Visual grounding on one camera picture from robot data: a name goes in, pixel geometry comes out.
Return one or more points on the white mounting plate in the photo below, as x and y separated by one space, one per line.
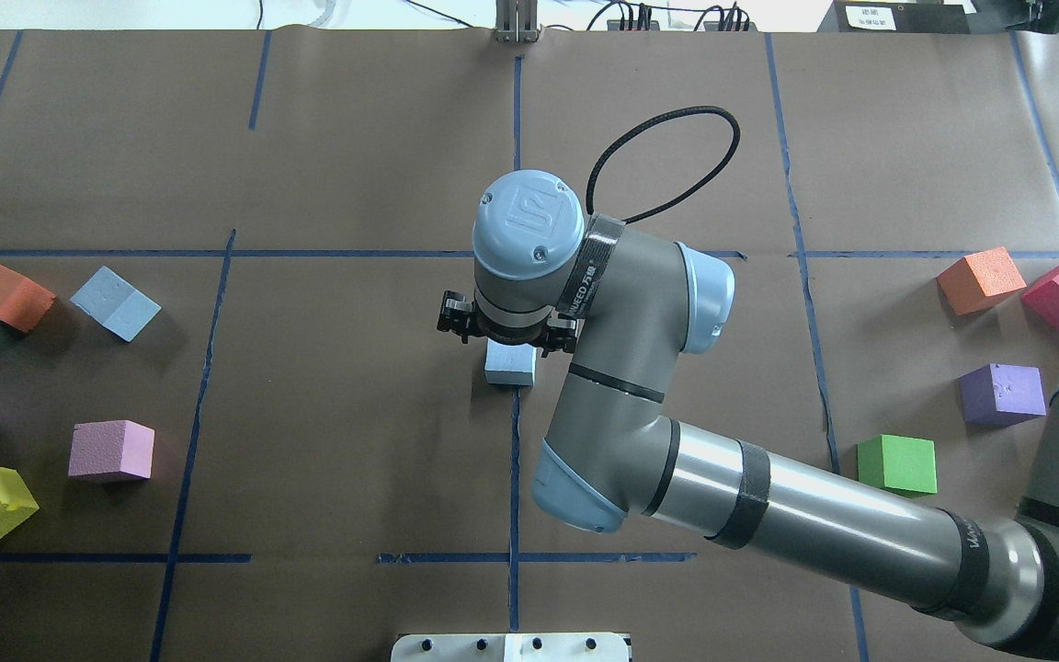
553 646

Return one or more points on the purple foam block right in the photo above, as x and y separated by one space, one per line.
999 395

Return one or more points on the orange foam block left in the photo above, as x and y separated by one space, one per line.
23 302

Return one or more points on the orange foam block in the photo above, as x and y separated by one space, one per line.
23 302
980 280

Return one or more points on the aluminium frame post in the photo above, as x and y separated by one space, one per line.
516 21

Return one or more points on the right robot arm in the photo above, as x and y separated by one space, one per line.
626 305

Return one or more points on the black box with label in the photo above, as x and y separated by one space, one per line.
894 16

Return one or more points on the green foam block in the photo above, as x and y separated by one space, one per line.
899 465

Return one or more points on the light blue foam block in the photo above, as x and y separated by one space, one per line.
115 304
509 365

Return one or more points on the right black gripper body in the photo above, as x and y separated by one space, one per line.
457 315

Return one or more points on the orange foam block right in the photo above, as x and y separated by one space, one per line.
980 280

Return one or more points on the pink foam block left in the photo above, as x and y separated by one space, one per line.
111 451

